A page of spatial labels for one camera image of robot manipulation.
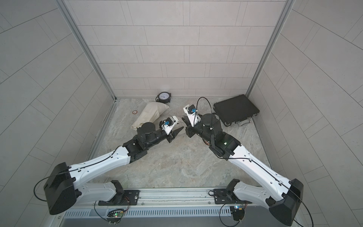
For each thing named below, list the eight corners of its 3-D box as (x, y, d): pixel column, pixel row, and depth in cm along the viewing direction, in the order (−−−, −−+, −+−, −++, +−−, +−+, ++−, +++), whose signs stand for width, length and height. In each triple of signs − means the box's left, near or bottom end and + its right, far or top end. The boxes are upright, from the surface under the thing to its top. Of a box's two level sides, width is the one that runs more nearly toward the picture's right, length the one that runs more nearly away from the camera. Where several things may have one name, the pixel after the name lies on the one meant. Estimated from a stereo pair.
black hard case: (228, 130, 99) (230, 126, 94) (212, 107, 112) (213, 102, 107) (259, 118, 105) (263, 114, 101) (241, 98, 119) (244, 93, 114)
